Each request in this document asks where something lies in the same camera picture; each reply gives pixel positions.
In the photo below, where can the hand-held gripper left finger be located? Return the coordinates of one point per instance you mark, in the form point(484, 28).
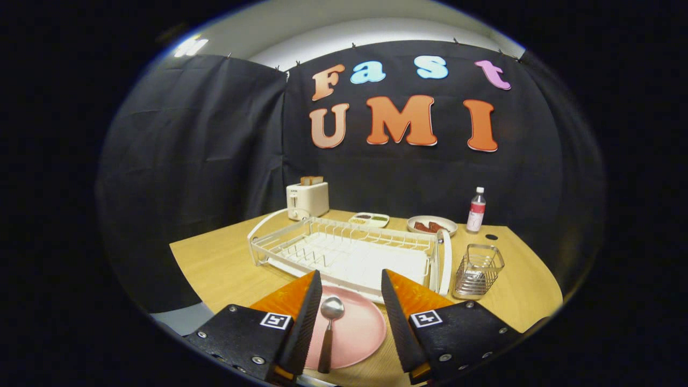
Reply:
point(306, 328)

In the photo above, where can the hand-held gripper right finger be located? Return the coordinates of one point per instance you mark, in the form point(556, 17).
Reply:
point(400, 328)

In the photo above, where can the pink plate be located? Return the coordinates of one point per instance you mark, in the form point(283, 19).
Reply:
point(360, 328)

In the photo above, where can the white divided dish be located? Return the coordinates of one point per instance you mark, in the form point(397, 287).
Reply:
point(376, 224)

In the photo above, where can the beige plate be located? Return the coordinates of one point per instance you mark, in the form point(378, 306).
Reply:
point(430, 219)

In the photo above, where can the white drip tray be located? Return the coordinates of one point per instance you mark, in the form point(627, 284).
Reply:
point(365, 263)

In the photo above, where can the red meat piece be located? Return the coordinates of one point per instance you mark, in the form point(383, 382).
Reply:
point(436, 226)
point(422, 227)

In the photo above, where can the white toaster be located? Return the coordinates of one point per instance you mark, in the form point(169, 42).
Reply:
point(309, 200)

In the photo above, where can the clear plastic bottle red label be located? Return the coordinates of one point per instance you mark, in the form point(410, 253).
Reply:
point(475, 215)

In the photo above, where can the black backdrop cloth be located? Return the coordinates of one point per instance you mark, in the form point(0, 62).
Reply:
point(215, 161)

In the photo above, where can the small ceiling light panel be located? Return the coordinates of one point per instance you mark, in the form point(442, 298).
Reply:
point(188, 48)

